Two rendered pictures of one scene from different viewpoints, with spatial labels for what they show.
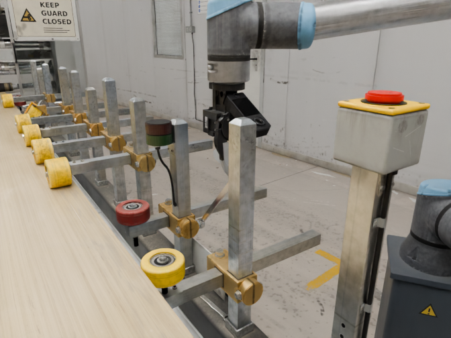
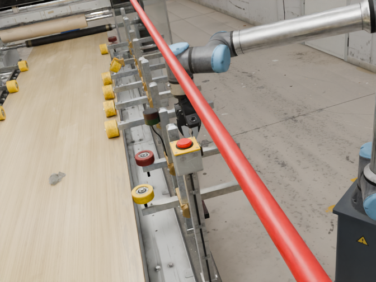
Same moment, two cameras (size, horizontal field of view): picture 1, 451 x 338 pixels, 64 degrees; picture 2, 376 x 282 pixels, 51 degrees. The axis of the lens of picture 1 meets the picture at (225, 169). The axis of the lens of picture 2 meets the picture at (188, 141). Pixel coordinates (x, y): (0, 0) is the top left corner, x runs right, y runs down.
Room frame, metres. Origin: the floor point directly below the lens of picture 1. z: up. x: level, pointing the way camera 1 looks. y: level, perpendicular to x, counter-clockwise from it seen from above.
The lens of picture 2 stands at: (-0.39, -0.59, 1.73)
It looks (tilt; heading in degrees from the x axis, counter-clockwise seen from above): 29 degrees down; 27
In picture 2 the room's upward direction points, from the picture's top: 10 degrees counter-clockwise
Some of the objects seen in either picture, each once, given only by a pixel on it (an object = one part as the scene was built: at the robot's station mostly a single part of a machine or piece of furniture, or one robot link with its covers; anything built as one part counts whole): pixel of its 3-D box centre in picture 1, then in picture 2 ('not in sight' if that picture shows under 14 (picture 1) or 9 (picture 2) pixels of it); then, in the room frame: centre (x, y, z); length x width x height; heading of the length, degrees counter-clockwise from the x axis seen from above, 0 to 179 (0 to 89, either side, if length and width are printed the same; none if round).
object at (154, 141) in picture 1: (159, 137); (151, 119); (0.80, 0.15, 1.08); 0.06 x 0.06 x 0.02
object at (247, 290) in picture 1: (233, 276); (186, 201); (0.64, -0.02, 0.82); 0.14 x 0.06 x 0.05; 34
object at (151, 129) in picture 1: (158, 127); (150, 113); (0.80, 0.15, 1.10); 0.06 x 0.06 x 0.02
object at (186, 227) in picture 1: (176, 219); (172, 162); (0.84, 0.13, 0.85); 0.14 x 0.06 x 0.05; 34
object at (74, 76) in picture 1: (80, 123); (143, 76); (1.66, 0.67, 0.92); 0.04 x 0.04 x 0.48; 34
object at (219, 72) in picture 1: (227, 72); (181, 85); (0.79, 0.00, 1.22); 0.10 x 0.09 x 0.05; 124
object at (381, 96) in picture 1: (383, 100); (184, 144); (0.40, -0.18, 1.22); 0.04 x 0.04 x 0.02
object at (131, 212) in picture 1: (134, 224); (146, 165); (0.80, 0.23, 0.85); 0.08 x 0.08 x 0.11
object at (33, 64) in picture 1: (37, 94); (127, 34); (2.69, 1.37, 0.91); 0.04 x 0.04 x 0.48; 34
